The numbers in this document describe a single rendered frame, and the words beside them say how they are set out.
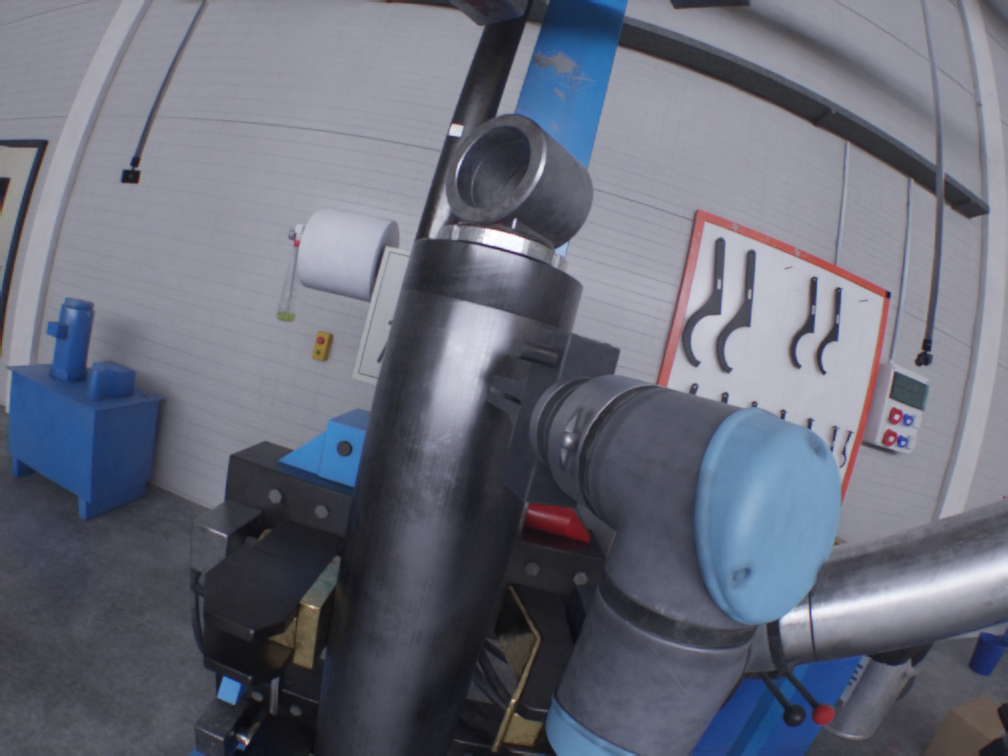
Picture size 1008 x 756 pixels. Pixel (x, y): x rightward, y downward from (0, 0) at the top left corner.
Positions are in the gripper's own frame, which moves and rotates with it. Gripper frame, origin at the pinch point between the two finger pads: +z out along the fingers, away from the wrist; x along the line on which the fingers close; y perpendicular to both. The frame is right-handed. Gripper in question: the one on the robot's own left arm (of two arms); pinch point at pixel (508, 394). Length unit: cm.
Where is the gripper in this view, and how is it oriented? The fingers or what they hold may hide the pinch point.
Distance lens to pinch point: 49.4
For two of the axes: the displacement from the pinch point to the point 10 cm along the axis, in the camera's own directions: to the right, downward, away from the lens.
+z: -3.6, -1.5, 9.2
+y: -9.0, -2.1, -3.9
